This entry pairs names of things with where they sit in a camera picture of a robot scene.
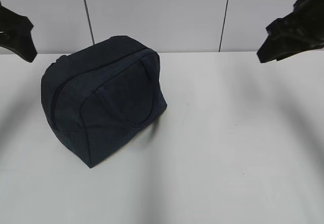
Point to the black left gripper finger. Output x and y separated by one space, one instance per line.
16 34

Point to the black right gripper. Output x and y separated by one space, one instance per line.
299 31

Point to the dark navy lunch bag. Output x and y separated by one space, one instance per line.
98 99

